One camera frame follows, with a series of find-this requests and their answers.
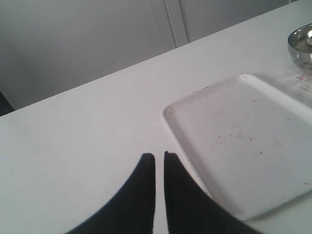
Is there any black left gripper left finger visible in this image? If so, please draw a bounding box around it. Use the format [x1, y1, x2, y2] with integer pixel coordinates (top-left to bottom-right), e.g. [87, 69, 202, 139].
[68, 153, 156, 234]

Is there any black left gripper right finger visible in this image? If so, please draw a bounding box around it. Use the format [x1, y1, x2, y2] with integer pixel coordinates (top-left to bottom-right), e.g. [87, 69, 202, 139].
[164, 151, 260, 234]

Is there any steel bowl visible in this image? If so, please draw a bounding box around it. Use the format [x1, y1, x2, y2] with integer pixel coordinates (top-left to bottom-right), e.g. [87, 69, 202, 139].
[288, 23, 312, 76]

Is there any white rectangular tray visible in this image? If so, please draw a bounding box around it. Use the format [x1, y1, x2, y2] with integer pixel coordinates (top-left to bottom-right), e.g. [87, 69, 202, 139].
[162, 74, 312, 220]

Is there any white cabinet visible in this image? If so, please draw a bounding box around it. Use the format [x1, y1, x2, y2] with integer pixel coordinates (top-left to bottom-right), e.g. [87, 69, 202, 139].
[0, 0, 288, 112]

